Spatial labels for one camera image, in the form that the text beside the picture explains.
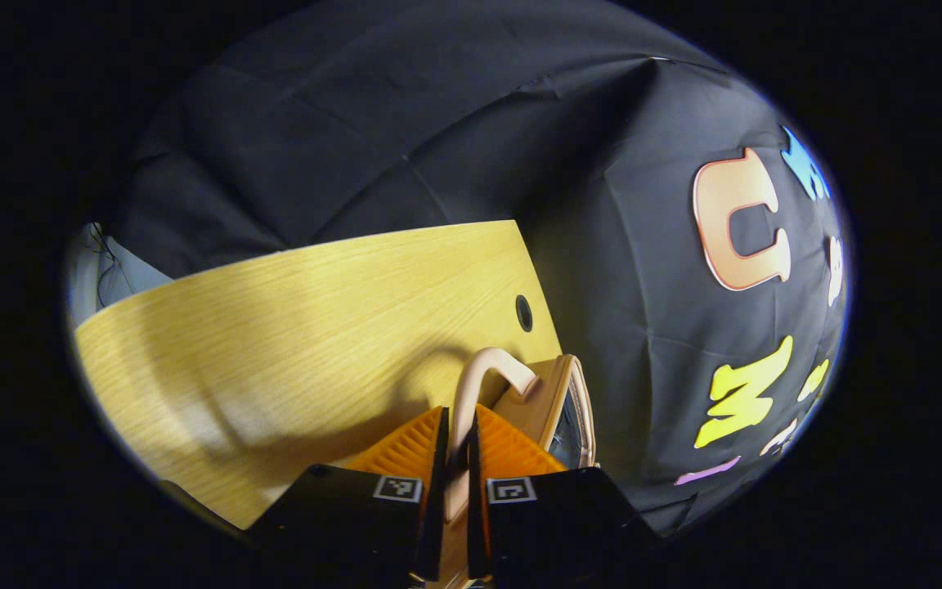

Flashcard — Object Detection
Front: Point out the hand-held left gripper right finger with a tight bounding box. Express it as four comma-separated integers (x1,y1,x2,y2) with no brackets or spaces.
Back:
467,403,660,586

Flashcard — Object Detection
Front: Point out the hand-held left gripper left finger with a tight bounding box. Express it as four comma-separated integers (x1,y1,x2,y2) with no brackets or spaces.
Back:
246,407,451,586

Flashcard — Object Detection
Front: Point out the beige suitcase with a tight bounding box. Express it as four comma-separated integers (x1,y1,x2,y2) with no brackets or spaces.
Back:
441,347,599,589

